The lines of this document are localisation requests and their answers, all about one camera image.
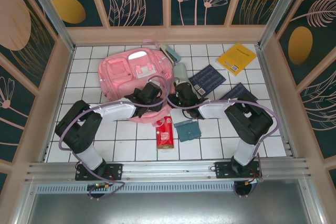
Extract pale green pencil case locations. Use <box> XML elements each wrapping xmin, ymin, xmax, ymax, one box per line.
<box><xmin>172</xmin><ymin>62</ymin><xmax>190</xmax><ymax>84</ymax></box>

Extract large dark blue book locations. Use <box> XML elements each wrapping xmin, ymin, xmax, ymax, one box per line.
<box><xmin>189</xmin><ymin>64</ymin><xmax>227</xmax><ymax>96</ymax></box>

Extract pink backpack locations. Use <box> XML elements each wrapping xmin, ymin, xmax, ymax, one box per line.
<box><xmin>98</xmin><ymin>38</ymin><xmax>175</xmax><ymax>124</ymax></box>

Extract teal snap wallet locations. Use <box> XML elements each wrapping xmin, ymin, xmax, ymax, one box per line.
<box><xmin>176</xmin><ymin>121</ymin><xmax>202</xmax><ymax>143</ymax></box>

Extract red packet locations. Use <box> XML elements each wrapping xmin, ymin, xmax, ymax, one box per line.
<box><xmin>155</xmin><ymin>115</ymin><xmax>175</xmax><ymax>153</ymax></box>

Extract blue grey stapler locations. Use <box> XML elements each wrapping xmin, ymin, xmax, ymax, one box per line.
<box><xmin>160</xmin><ymin>43</ymin><xmax>181</xmax><ymax>63</ymax></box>

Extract small dark blue book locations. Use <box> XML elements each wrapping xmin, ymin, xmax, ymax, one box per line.
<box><xmin>220</xmin><ymin>82</ymin><xmax>258</xmax><ymax>101</ymax></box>

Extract yellow book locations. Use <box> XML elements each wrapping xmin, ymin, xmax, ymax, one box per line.
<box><xmin>215</xmin><ymin>42</ymin><xmax>257</xmax><ymax>77</ymax></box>

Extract grey metal sheet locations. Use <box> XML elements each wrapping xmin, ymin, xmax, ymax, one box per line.
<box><xmin>15</xmin><ymin>192</ymin><xmax>325</xmax><ymax>224</ymax></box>

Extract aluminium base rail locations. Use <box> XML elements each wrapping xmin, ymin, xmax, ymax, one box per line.
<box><xmin>25</xmin><ymin>158</ymin><xmax>313</xmax><ymax>183</ymax></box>

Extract aluminium side rail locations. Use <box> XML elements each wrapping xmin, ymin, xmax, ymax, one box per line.
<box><xmin>39</xmin><ymin>46</ymin><xmax>76</xmax><ymax>163</ymax></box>
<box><xmin>256</xmin><ymin>45</ymin><xmax>299</xmax><ymax>159</ymax></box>

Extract slotted grey cable duct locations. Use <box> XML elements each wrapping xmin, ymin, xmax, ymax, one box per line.
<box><xmin>34</xmin><ymin>183</ymin><xmax>237</xmax><ymax>195</ymax></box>

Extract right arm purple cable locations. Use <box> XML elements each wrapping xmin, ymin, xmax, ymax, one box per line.
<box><xmin>167</xmin><ymin>76</ymin><xmax>280</xmax><ymax>183</ymax></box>

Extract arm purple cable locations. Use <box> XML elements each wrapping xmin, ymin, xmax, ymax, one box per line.
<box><xmin>58</xmin><ymin>76</ymin><xmax>170</xmax><ymax>200</ymax></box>
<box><xmin>167</xmin><ymin>76</ymin><xmax>280</xmax><ymax>183</ymax></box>

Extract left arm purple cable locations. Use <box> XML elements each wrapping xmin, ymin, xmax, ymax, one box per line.
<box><xmin>58</xmin><ymin>76</ymin><xmax>170</xmax><ymax>200</ymax></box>

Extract aluminium corner post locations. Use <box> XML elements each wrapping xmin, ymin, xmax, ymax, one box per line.
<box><xmin>20</xmin><ymin>0</ymin><xmax>77</xmax><ymax>53</ymax></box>
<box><xmin>257</xmin><ymin>0</ymin><xmax>314</xmax><ymax>49</ymax></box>

